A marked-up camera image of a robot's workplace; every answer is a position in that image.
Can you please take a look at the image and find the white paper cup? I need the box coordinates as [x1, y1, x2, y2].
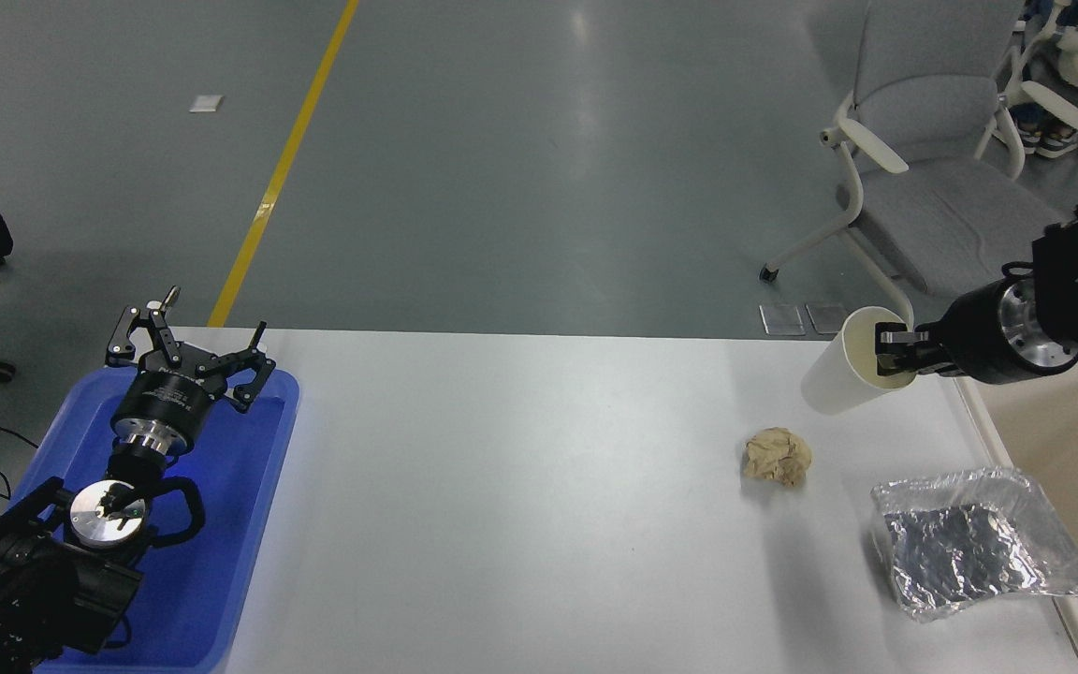
[799, 306, 920, 417]

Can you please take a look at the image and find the crumpled tan paper ball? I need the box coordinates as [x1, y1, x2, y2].
[742, 427, 813, 489]

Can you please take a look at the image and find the grey office chair white frame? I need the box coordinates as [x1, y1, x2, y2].
[759, 0, 1078, 344]

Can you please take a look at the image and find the white framed office chair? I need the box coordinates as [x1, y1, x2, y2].
[974, 0, 1078, 179]

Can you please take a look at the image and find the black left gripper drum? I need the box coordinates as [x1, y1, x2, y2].
[112, 363, 220, 441]

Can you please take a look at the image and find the blue plastic tray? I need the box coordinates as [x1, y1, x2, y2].
[0, 367, 301, 674]

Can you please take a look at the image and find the clear square floor plate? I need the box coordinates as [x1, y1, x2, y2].
[805, 300, 854, 334]
[759, 303, 807, 336]

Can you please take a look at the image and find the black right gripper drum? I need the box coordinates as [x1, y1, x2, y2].
[917, 279, 1019, 387]

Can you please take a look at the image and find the crumpled silver foil tray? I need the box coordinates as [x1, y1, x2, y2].
[869, 467, 1078, 623]

